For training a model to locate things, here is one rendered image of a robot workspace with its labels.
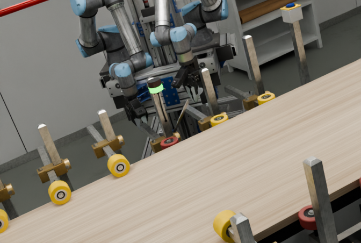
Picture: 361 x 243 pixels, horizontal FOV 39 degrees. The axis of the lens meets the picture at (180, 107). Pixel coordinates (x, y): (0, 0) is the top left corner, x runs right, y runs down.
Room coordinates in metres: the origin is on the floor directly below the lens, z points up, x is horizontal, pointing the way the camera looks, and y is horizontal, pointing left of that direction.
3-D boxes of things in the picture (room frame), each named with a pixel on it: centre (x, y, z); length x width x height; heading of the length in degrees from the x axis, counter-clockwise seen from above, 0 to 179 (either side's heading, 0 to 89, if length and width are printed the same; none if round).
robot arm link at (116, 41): (2.97, 0.27, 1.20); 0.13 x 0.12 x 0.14; 109
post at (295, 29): (2.35, -0.64, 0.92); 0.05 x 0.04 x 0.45; 107
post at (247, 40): (2.28, -0.39, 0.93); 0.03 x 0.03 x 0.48; 17
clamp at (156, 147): (2.12, 0.11, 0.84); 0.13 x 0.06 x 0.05; 107
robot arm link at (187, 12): (2.87, -0.23, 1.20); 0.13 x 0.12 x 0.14; 65
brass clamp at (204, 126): (2.20, -0.13, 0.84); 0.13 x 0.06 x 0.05; 107
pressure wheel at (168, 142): (2.00, 0.09, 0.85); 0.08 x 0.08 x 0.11
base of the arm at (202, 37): (2.87, -0.22, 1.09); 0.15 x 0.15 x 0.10
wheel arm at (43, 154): (2.01, 0.62, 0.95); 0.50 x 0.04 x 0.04; 17
